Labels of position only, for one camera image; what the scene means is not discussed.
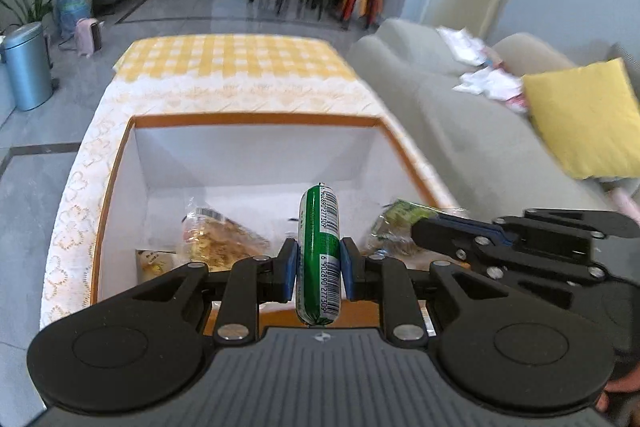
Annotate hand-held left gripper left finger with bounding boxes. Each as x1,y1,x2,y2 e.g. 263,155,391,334
115,238,301,344

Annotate white paper sheet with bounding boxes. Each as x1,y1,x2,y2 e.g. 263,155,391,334
436,27,488,64

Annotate pink small heater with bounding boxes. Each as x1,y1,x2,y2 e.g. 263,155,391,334
75,18,104,56

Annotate green sausage stick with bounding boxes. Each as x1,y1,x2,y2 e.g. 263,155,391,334
298,182,342,326

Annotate blue-grey metal trash bin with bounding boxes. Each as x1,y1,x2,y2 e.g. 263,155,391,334
0,22,54,112

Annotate yellow checked tablecloth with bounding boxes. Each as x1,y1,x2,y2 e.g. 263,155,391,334
112,34,362,86

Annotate blue water bottle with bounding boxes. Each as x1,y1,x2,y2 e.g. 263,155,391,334
55,0,94,38

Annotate orange cardboard box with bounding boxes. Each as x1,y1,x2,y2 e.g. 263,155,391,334
91,113,469,343

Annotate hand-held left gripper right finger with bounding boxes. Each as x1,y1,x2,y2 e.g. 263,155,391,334
340,237,517,344

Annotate orange yellow packet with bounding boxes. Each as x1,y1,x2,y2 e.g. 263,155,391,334
135,249,177,284

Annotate crumpled white bags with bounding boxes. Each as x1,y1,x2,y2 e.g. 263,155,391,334
452,66,526,100

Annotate person's right hand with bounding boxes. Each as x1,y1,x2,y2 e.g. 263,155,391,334
595,357,640,427

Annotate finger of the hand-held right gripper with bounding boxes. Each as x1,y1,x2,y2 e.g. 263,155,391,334
411,218,608,282
434,208,635,242

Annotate grey sofa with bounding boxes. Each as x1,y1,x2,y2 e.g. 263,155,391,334
346,18,640,230

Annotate green triangular snack packet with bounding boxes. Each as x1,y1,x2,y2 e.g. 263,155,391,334
364,199,468,259

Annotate pink printed packet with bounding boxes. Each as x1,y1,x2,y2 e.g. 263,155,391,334
502,93,531,114

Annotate clear bag of yellow snacks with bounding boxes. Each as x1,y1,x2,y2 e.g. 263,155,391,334
181,206,272,272

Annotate yellow cushion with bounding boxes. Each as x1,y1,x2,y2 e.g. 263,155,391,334
521,58,640,180

